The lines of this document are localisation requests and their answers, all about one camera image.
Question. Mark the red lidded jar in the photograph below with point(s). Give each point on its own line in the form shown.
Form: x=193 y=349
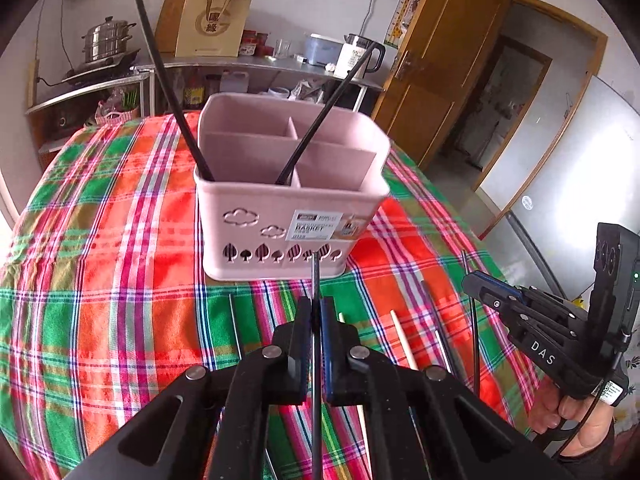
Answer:
x=263 y=45
x=248 y=42

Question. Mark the wooden chopstick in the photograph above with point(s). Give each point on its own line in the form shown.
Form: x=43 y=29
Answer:
x=402 y=340

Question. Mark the stainless steel table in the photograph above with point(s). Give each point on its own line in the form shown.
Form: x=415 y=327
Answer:
x=225 y=62

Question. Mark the black induction cooker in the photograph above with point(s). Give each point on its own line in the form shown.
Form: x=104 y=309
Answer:
x=100 y=72

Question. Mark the small pink woven basket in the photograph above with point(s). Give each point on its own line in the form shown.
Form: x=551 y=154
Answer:
x=115 y=116

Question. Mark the brown paper bag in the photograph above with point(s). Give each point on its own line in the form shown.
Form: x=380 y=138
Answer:
x=210 y=30

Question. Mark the wooden cutting board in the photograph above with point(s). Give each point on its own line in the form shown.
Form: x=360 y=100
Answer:
x=167 y=15

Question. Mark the clear drinking glass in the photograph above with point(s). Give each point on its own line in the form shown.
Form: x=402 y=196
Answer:
x=282 y=50

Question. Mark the metal stove stand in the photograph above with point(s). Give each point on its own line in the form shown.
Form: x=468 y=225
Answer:
x=75 y=92

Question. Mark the clear plastic bag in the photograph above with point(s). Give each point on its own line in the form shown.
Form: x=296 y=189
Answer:
x=307 y=91

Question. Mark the giraffe wall poster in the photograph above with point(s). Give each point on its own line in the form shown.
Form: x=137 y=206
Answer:
x=407 y=10

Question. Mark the white plastic jug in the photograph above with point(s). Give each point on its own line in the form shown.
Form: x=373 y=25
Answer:
x=235 y=84

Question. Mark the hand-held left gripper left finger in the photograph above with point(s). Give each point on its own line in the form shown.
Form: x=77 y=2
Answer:
x=305 y=340

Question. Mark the stainless steel steamer pot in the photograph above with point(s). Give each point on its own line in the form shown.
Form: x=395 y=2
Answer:
x=107 y=40

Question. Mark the wooden door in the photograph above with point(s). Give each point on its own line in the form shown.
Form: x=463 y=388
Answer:
x=440 y=70

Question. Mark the person's right hand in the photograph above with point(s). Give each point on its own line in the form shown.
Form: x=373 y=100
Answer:
x=550 y=417

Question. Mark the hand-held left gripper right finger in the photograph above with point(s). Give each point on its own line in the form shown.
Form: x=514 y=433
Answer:
x=327 y=340

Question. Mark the metal chopstick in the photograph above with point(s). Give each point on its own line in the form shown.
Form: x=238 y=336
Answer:
x=234 y=320
x=444 y=352

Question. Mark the wooden door frame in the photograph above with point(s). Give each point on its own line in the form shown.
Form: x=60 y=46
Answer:
x=590 y=40

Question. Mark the person's right forearm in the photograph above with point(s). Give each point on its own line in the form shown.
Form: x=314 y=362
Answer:
x=600 y=465

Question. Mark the black chopstick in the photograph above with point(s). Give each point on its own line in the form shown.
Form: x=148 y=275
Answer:
x=474 y=340
x=320 y=120
x=315 y=280
x=158 y=60
x=435 y=310

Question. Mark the white electric kettle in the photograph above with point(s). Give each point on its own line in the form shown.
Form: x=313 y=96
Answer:
x=350 y=57

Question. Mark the pale blue lidded container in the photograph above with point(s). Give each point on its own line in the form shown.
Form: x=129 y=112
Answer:
x=320 y=50

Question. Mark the plaid tablecloth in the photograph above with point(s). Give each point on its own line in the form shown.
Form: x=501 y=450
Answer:
x=125 y=260

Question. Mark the pink plastic utensil basket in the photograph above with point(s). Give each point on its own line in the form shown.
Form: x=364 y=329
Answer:
x=240 y=240

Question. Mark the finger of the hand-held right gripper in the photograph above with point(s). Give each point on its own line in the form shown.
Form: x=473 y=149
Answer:
x=540 y=321
x=492 y=287

